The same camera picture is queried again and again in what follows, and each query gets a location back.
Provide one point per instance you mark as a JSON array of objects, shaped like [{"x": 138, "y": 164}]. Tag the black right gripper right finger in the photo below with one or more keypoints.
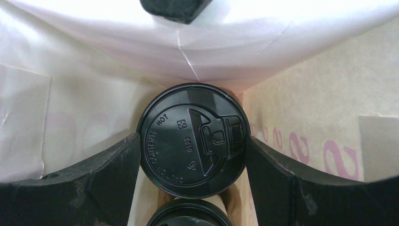
[{"x": 289, "y": 193}]

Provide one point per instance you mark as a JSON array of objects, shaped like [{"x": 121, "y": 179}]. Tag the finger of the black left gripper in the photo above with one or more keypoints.
[{"x": 180, "y": 11}]

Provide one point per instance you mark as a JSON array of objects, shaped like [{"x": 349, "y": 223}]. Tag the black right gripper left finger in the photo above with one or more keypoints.
[{"x": 97, "y": 191}]

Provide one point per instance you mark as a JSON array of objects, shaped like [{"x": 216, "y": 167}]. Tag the black coffee cup lid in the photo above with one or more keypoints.
[{"x": 193, "y": 140}]

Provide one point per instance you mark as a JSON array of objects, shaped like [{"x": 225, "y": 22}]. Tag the paper gift bag pink handles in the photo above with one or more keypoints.
[{"x": 318, "y": 79}]

